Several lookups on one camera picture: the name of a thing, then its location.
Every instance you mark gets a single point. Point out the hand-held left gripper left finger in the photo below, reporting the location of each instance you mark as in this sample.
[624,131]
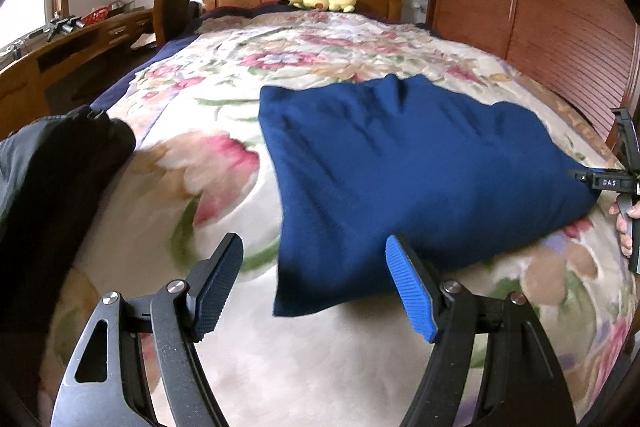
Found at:
[220,287]

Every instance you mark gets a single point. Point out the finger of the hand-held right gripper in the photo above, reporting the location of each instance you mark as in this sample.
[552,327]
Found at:
[582,176]

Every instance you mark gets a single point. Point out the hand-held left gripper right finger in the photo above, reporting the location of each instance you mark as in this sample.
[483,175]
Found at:
[410,287]

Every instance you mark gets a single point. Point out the blue suit jacket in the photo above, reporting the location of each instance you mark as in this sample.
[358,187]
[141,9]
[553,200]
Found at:
[400,177]

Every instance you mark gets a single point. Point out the person's right hand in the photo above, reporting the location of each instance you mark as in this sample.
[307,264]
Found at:
[625,234]

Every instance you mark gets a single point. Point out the floral blanket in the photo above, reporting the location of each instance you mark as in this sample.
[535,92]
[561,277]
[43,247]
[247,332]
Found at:
[310,357]

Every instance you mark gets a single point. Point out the black cloth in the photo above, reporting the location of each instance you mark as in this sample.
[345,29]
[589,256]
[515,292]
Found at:
[45,207]

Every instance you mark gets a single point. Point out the wooden chair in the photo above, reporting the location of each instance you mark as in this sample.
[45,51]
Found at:
[170,12]

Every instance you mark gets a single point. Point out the wooden desk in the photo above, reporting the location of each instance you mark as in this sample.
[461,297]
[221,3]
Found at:
[30,82]

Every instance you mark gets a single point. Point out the red basket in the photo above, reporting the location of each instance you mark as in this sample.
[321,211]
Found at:
[95,15]

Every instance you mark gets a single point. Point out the black tool on desk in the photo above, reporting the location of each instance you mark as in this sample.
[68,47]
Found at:
[62,27]

